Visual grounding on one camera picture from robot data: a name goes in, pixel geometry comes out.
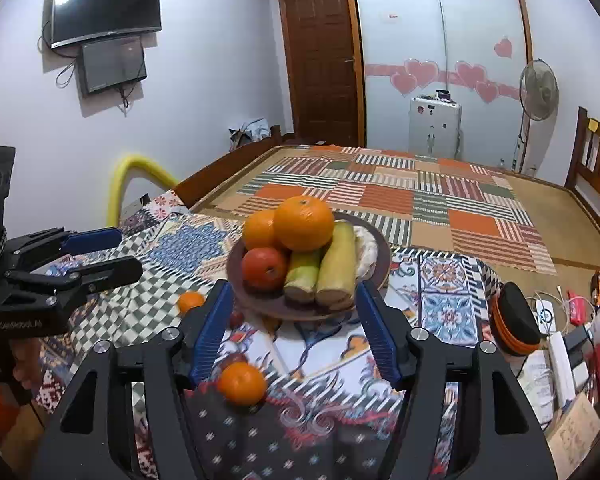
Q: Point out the pile of clothes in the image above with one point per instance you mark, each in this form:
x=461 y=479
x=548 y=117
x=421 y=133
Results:
x=252 y=132

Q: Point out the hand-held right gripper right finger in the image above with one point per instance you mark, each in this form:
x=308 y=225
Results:
x=377 y=330

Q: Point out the red pouch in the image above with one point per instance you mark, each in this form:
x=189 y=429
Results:
x=575 y=305

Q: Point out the person's left hand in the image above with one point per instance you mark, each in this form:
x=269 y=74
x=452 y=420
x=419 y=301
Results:
x=26 y=362

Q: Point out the black wall television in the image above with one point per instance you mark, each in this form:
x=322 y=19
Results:
x=105 y=10

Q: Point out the black and orange cap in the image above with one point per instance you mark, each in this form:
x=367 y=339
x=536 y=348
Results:
x=515 y=320

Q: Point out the cardboard box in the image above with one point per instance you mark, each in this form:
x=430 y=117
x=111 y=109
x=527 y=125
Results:
x=575 y=435

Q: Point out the wooden bed footboard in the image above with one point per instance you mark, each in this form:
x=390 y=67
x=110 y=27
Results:
x=220 y=175

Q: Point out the checkered cloth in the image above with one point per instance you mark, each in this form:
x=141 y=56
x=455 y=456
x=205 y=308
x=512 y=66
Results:
x=130 y=290

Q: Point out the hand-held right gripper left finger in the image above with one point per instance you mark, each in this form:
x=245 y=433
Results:
x=212 y=330

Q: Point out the large orange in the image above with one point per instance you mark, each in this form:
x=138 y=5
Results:
x=303 y=223

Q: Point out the dark floral cloth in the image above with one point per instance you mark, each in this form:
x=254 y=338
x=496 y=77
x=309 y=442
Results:
x=260 y=440

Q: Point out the yellow bananas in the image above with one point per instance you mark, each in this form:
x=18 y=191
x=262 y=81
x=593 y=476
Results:
x=336 y=270

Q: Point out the brown wooden door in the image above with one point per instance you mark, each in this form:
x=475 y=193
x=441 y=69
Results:
x=325 y=60

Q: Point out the purple ceramic plate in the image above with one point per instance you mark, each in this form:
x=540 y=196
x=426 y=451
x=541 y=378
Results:
x=275 y=305

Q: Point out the small wall monitor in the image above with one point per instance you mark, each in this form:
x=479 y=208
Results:
x=114 y=64

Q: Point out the wooden headboard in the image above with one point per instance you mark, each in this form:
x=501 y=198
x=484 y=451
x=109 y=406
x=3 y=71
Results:
x=595 y=170

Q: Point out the white box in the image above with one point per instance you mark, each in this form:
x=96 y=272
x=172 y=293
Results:
x=560 y=360

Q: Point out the tile print cloth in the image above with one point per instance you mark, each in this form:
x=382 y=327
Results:
x=440 y=290

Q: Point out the medium orange with sticker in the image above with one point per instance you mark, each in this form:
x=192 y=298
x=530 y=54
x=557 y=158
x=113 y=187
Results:
x=258 y=230

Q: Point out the standing fan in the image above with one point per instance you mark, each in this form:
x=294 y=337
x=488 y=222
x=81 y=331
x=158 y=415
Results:
x=539 y=90

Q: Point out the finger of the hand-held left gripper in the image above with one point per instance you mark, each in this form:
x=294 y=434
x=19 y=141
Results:
x=90 y=240
x=105 y=272

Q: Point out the yellow foam tube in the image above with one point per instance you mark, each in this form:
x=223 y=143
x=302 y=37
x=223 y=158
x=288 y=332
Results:
x=135 y=169

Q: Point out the small mandarin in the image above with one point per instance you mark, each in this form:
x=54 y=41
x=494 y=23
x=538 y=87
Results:
x=241 y=383
x=190 y=302

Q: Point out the pomelo piece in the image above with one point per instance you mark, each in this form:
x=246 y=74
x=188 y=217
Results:
x=367 y=252

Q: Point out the red tomato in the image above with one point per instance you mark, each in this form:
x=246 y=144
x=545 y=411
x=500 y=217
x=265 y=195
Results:
x=264 y=267

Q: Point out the sliding wardrobe with heart stickers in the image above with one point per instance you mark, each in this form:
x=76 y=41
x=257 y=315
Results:
x=440 y=35

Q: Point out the striped patchwork blanket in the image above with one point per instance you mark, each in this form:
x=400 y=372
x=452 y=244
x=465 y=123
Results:
x=380 y=195

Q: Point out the straw bed mat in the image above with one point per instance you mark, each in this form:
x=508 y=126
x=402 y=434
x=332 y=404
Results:
x=555 y=220

